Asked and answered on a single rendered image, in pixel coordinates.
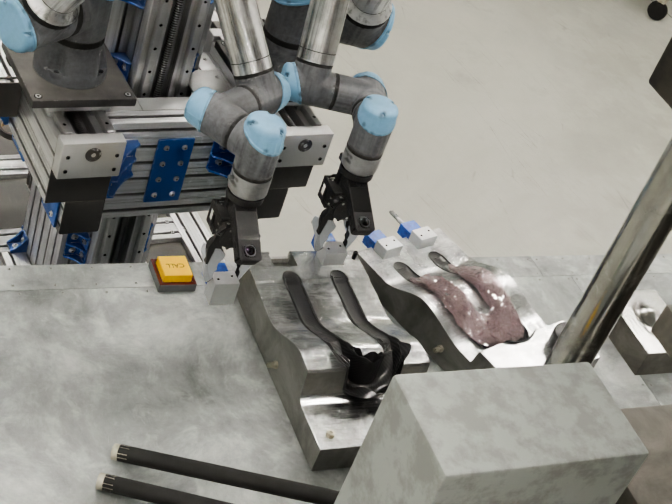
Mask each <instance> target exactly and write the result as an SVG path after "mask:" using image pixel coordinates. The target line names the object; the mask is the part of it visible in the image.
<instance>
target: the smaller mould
mask: <svg viewBox="0 0 672 504"><path fill-rule="evenodd" d="M665 306H666V304H665V302H664V301H663V300H662V299H661V297H660V296H659V295H658V293H657V292H656V291H655V290H636V291H635V293H634V294H633V296H632V298H631V299H630V301H629V303H628V304H627V306H626V308H625V309H624V311H623V313H622V314H621V316H620V318H619V319H618V321H617V323H616V324H615V326H614V328H613V329H612V331H611V333H610V334H609V336H608V337H609V339H610V340H611V342H612V343H613V345H614V346H615V347H616V349H617V350H618V352H619V353H620V355H621V356H622V358H623V359H624V360H625V362H626V363H627V365H628V366H629V368H630V369H631V371H632V372H633V373H634V375H648V374H661V373H672V359H671V358H670V356H669V355H668V354H667V352H666V351H665V349H664V348H663V347H662V345H661V344H660V343H659V341H658V340H657V338H656V337H655V336H654V334H653V333H652V332H651V329H652V327H653V325H654V324H655V322H656V321H657V319H658V317H659V316H660V314H661V313H662V311H663V309H664V308H665Z"/></svg>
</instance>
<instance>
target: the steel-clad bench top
mask: <svg viewBox="0 0 672 504"><path fill-rule="evenodd" d="M604 256H605V255H565V256H509V257H470V258H472V259H473V260H475V261H478V262H481V263H484V264H488V265H491V266H494V267H497V268H500V269H502V270H503V271H505V272H506V273H507V274H508V275H509V276H510V277H511V278H512V279H513V280H514V282H515V283H516V284H517V286H518V287H519V288H520V290H521V291H522V293H523V294H524V296H525V298H526V299H527V301H528V302H529V304H530V305H531V307H532V308H533V309H534V311H535V312H536V313H537V315H538V316H539V317H540V318H541V319H542V320H543V321H544V322H545V323H546V324H547V325H548V326H549V325H551V324H554V323H556V322H559V321H562V320H563V321H564V322H568V320H569V318H570V316H571V314H572V313H573V311H574V309H575V307H576V306H577V304H578V302H579V300H580V299H581V297H582V295H583V293H584V291H585V290H586V288H587V286H588V284H589V283H590V281H591V279H592V277H593V275H594V274H595V272H596V270H597V268H598V267H599V265H600V263H601V261H602V260H603V258H604ZM188 263H189V266H190V268H191V271H192V273H193V276H194V278H195V281H196V283H197V286H196V290H195V291H186V292H158V291H157V288H156V286H155V283H154V280H153V278H152V275H151V272H150V269H149V267H148V265H149V263H121V264H66V265H10V266H0V504H155V503H151V502H146V501H142V500H138V499H134V498H130V497H125V496H121V495H117V494H113V493H108V492H104V491H100V490H96V482H97V478H98V476H99V474H100V473H101V472H102V473H106V474H111V475H115V476H119V477H123V478H128V479H132V480H136V481H140V482H145V483H149V484H153V485H157V486H161V487H166V488H170V489H174V490H178V491H183V492H187V493H191V494H195V495H200V496H204V497H208V498H212V499H216V500H221V501H225V502H229V503H233V504H313V503H308V502H304V501H299V500H294V499H290V498H285V497H281V496H276V495H271V494H267V493H262V492H257V491H253V490H248V489H244V488H239V487H234V486H230V485H225V484H220V483H216V482H211V481H207V480H202V479H197V478H193V477H188V476H183V475H179V474H174V473H170V472H165V471H160V470H156V469H151V468H146V467H142V466H137V465H133V464H128V463H123V462H119V461H115V460H112V459H111V451H112V447H113V445H114V444H115V443H118V444H123V445H128V446H132V447H137V448H142V449H146V450H151V451H156V452H160V453H165V454H170V455H174V456H179V457H184V458H189V459H193V460H198V461H203V462H207V463H212V464H217V465H221V466H226V467H231V468H235V469H240V470H245V471H249V472H254V473H259V474H263V475H268V476H273V477H277V478H282V479H287V480H291V481H296V482H301V483H305V484H310V485H315V486H319V487H324V488H328V489H332V490H336V491H340V490H341V488H342V485H343V483H344V481H345V479H346V477H347V475H348V473H349V470H350V468H351V467H347V468H338V469H328V470H318V471H311V469H310V467H309V465H308V462H307V460H306V458H305V455H304V453H303V451H302V448H301V446H300V444H299V441H298V439H297V437H296V434H295V432H294V430H293V427H292V425H291V423H290V420H289V418H288V416H287V413H286V411H285V409H284V406H283V404H282V402H281V399H280V397H279V394H278V392H277V390H276V387H275V385H274V383H273V380H272V378H271V376H270V373H269V371H268V369H267V366H266V364H265V362H264V359H263V357H262V355H261V352H260V350H259V348H258V345H257V343H256V341H255V338H254V336H253V334H252V331H251V329H250V327H249V324H248V322H247V320H246V317H245V315H244V313H243V310H242V308H241V305H240V303H239V301H238V298H237V296H236V297H235V300H234V303H233V304H230V305H209V304H208V301H207V299H206V297H205V294H204V291H205V287H206V283H205V281H204V278H203V276H202V269H203V262H188ZM636 290H655V291H656V292H657V293H658V295H659V296H660V297H661V299H662V300H663V301H664V302H665V304H666V305H672V254H657V256H656V257H655V259H654V261H653V262H652V264H651V266H650V267H649V269H648V271H647V272H646V274H645V276H644V277H643V279H642V281H641V282H640V284H639V286H638V288H637V289H636ZM598 355H599V356H600V358H599V360H598V362H597V363H596V365H595V367H594V368H593V369H594V370H595V372H596V373H597V375H598V376H599V378H600V379H601V381H602V382H603V384H604V385H605V387H606V388H607V390H608V391H609V393H610V394H611V396H612V397H613V399H614V400H615V402H616V403H617V405H618V406H619V408H620V409H624V408H635V407H646V406H657V405H669V404H672V373H661V374H648V375H634V373H633V372H632V371H631V369H630V368H629V366H628V365H627V363H626V362H625V360H624V359H623V358H622V356H621V355H620V353H619V352H618V350H617V349H616V347H615V346H614V345H613V343H612V342H611V340H610V339H609V337H608V338H607V339H606V341H605V343H604V344H603V346H602V348H601V349H600V351H599V353H598Z"/></svg>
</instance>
